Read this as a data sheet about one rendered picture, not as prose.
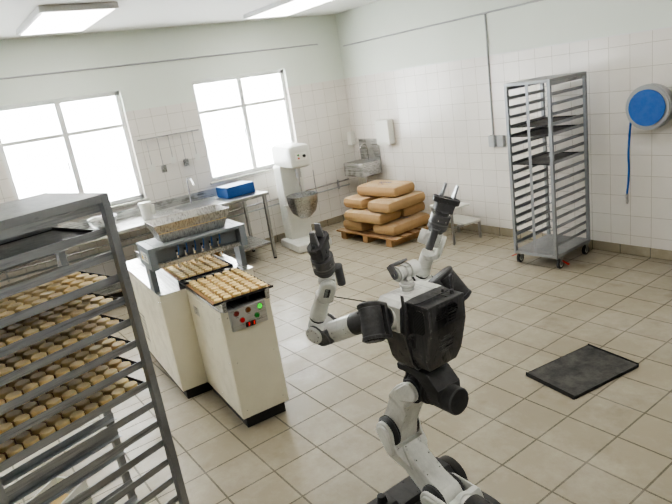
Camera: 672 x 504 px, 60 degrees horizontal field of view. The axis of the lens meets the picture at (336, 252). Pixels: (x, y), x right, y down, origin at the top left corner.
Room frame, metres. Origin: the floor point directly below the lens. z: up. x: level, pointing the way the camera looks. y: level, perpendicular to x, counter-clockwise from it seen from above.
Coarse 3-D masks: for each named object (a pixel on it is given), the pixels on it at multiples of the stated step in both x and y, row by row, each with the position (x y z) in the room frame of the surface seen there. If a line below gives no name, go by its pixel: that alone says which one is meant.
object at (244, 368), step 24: (192, 312) 3.87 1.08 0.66; (216, 312) 3.37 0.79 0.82; (216, 336) 3.47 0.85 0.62; (240, 336) 3.36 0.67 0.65; (264, 336) 3.43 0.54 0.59; (216, 360) 3.58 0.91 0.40; (240, 360) 3.34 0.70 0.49; (264, 360) 3.42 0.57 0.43; (216, 384) 3.70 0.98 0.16; (240, 384) 3.32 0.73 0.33; (264, 384) 3.40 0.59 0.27; (240, 408) 3.32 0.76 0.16; (264, 408) 3.39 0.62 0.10
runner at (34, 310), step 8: (104, 280) 2.03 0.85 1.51; (112, 280) 2.06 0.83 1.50; (80, 288) 1.96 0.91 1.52; (88, 288) 1.98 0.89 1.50; (96, 288) 2.00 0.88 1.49; (64, 296) 1.91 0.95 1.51; (72, 296) 1.93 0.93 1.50; (80, 296) 1.96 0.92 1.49; (40, 304) 1.85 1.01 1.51; (48, 304) 1.87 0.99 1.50; (56, 304) 1.89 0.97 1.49; (24, 312) 1.81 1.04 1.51; (32, 312) 1.83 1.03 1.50; (40, 312) 1.84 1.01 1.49; (0, 320) 1.75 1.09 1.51; (8, 320) 1.77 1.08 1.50; (16, 320) 1.78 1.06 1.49; (0, 328) 1.74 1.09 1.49
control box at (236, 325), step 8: (248, 304) 3.38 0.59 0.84; (256, 304) 3.40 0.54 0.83; (264, 304) 3.42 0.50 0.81; (232, 312) 3.32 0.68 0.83; (240, 312) 3.34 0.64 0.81; (248, 312) 3.36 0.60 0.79; (256, 312) 3.39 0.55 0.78; (264, 312) 3.42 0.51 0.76; (232, 320) 3.31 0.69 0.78; (248, 320) 3.36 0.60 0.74; (256, 320) 3.39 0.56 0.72; (264, 320) 3.41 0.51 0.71; (232, 328) 3.31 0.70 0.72; (240, 328) 3.33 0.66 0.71
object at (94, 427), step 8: (104, 416) 2.34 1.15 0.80; (112, 416) 2.36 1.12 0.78; (96, 424) 2.30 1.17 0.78; (104, 424) 2.32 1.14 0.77; (80, 432) 2.24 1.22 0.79; (88, 432) 2.27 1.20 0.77; (64, 440) 2.19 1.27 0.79; (72, 440) 2.21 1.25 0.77; (80, 440) 2.21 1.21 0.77; (56, 448) 2.16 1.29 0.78; (64, 448) 2.17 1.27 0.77; (40, 456) 2.11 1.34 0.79; (48, 456) 2.12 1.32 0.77; (24, 464) 2.06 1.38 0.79; (32, 464) 2.08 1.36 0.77; (40, 464) 2.08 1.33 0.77; (8, 472) 2.01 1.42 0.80; (16, 472) 2.03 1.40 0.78; (24, 472) 2.04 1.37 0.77; (8, 480) 2.00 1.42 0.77
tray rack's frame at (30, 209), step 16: (0, 208) 2.10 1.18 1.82; (16, 208) 2.03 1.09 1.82; (32, 208) 1.97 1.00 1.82; (48, 208) 1.91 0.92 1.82; (64, 208) 1.95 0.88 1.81; (80, 208) 1.99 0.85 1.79; (0, 224) 1.79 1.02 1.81; (16, 224) 1.82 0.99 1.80; (0, 480) 1.61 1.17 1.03; (0, 496) 1.60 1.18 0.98
